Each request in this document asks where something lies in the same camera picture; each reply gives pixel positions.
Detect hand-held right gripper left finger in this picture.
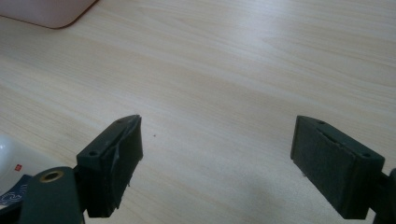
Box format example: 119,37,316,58
77,114,144,218

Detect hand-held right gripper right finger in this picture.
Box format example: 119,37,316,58
290,115,386,220

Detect pink plastic storage box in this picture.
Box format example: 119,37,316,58
0,0,100,30

